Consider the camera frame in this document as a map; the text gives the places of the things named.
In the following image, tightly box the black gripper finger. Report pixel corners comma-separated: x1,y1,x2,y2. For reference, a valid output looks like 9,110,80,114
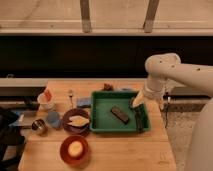
129,97,135,109
135,113,143,132

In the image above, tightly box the dark brown eraser block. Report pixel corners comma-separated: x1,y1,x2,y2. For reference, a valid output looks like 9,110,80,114
111,106,129,124

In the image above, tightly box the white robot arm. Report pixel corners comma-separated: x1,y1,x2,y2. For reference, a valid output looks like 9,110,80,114
130,53,213,171

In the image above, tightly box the small brown object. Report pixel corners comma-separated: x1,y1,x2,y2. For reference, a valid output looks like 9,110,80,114
102,83,114,91

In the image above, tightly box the blue sponge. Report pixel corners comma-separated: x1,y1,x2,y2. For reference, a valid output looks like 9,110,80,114
76,98,91,108

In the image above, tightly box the beige leaf-shaped food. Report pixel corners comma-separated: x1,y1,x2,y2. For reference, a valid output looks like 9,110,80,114
69,116,89,127

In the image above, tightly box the dark purple plate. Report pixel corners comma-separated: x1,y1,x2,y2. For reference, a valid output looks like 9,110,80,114
62,108,89,135

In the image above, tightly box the yellow round object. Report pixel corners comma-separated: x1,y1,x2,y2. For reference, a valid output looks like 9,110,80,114
68,141,83,158

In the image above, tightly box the blue cup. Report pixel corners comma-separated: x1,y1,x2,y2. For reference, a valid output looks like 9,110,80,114
46,111,61,129

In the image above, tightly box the red bowl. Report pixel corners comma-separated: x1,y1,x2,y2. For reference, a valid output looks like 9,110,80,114
60,135,89,167

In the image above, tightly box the orange item in cup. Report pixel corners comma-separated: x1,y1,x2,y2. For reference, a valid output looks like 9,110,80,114
44,89,52,101

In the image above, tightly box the small metal cup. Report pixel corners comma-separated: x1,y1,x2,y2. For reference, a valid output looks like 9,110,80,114
31,119,47,135

